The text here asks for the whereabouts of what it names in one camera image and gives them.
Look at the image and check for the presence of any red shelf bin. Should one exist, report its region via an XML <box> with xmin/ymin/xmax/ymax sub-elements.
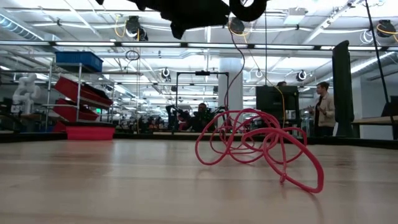
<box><xmin>54</xmin><ymin>76</ymin><xmax>114</xmax><ymax>110</ymax></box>
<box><xmin>52</xmin><ymin>98</ymin><xmax>100</xmax><ymax>122</ymax></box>

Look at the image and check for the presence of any yellow hanging cable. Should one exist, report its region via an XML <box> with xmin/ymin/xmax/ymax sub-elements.
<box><xmin>228</xmin><ymin>27</ymin><xmax>286</xmax><ymax>132</ymax></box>

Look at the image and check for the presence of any black ceiling cable reel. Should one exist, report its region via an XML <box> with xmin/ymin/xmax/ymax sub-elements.
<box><xmin>228</xmin><ymin>17</ymin><xmax>246</xmax><ymax>35</ymax></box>
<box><xmin>376</xmin><ymin>19</ymin><xmax>398</xmax><ymax>39</ymax></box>
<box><xmin>125</xmin><ymin>15</ymin><xmax>149</xmax><ymax>42</ymax></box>

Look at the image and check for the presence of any red plastic bin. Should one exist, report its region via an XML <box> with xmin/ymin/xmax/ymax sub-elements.
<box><xmin>65</xmin><ymin>121</ymin><xmax>116</xmax><ymax>141</ymax></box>

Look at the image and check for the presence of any black aluminium table frame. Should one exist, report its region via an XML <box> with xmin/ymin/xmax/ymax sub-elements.
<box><xmin>0</xmin><ymin>131</ymin><xmax>398</xmax><ymax>151</ymax></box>

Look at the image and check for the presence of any metal shelf rack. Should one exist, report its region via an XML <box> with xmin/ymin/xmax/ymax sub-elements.
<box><xmin>42</xmin><ymin>62</ymin><xmax>116</xmax><ymax>133</ymax></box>

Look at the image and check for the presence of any black gantry frame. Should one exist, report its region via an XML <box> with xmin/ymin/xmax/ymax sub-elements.
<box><xmin>175</xmin><ymin>70</ymin><xmax>230</xmax><ymax>131</ymax></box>

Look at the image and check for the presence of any white building column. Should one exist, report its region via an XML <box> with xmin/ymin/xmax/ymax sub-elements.
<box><xmin>218</xmin><ymin>57</ymin><xmax>244</xmax><ymax>121</ymax></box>

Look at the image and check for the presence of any wooden workbench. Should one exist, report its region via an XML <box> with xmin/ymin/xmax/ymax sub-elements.
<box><xmin>351</xmin><ymin>115</ymin><xmax>398</xmax><ymax>141</ymax></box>

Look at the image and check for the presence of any blue plastic bin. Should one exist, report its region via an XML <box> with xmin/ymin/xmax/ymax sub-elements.
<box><xmin>55</xmin><ymin>51</ymin><xmax>104</xmax><ymax>73</ymax></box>

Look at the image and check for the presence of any black equipment cabinet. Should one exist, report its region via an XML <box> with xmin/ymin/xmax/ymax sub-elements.
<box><xmin>255</xmin><ymin>85</ymin><xmax>300</xmax><ymax>121</ymax></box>

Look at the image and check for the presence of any long overhead light bar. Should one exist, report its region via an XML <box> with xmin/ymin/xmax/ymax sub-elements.
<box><xmin>0</xmin><ymin>40</ymin><xmax>398</xmax><ymax>51</ymax></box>

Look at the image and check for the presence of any thin red wire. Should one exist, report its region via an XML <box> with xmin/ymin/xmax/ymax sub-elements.
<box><xmin>195</xmin><ymin>24</ymin><xmax>325</xmax><ymax>194</ymax></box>

